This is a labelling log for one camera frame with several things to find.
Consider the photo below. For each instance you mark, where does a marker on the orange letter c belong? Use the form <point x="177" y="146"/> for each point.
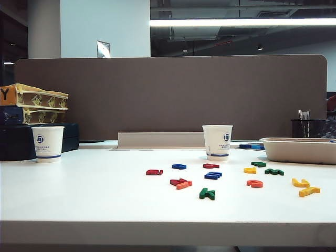
<point x="254" y="183"/>

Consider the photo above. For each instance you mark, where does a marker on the blue magnetic letter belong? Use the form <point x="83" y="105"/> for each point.
<point x="179" y="166"/>

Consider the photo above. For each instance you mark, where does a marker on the white paper cup blue logo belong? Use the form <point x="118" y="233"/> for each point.
<point x="51" y="143"/>
<point x="214" y="141"/>

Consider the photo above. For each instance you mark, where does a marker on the red magnetic letter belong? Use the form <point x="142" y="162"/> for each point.
<point x="176" y="181"/>
<point x="210" y="166"/>
<point x="152" y="172"/>

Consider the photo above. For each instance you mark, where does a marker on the orange magnetic letter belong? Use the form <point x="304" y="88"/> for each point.
<point x="183" y="185"/>

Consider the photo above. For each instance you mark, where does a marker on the blue letter m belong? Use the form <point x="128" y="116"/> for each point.
<point x="212" y="175"/>

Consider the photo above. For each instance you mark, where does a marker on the green letter k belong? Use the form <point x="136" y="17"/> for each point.
<point x="204" y="194"/>

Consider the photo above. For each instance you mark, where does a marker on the yellow magnetic letter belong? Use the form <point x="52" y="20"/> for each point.
<point x="299" y="183"/>
<point x="249" y="170"/>

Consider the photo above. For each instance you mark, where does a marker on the green magnetic letter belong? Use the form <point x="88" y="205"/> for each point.
<point x="259" y="164"/>

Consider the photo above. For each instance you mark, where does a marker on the green letter s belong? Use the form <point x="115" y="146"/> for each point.
<point x="274" y="172"/>

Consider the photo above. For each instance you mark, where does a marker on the yellow box with letter Y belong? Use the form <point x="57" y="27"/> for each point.
<point x="34" y="97"/>

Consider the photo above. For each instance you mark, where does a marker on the yellow letter y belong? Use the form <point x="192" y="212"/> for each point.
<point x="308" y="191"/>

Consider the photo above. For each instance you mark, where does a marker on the brown desk partition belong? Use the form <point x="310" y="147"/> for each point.
<point x="170" y="97"/>

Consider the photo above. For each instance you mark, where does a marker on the teal magnet number pack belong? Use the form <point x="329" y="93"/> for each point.
<point x="249" y="146"/>

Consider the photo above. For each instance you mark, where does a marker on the small standing sign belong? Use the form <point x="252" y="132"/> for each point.
<point x="103" y="49"/>

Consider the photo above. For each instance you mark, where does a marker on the ceiling light strip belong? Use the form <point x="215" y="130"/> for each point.
<point x="236" y="22"/>

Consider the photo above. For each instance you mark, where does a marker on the yellow and blue box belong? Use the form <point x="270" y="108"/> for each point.
<point x="39" y="116"/>

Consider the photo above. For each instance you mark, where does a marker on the beige pulp tray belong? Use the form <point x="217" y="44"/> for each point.
<point x="296" y="152"/>

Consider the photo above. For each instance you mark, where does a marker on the white pen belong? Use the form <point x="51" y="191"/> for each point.
<point x="306" y="115"/>
<point x="300" y="114"/>

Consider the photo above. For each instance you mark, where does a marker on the black mesh pen holder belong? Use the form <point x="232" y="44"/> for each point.
<point x="300" y="128"/>

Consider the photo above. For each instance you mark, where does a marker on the dark blue case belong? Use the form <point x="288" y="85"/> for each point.
<point x="15" y="141"/>

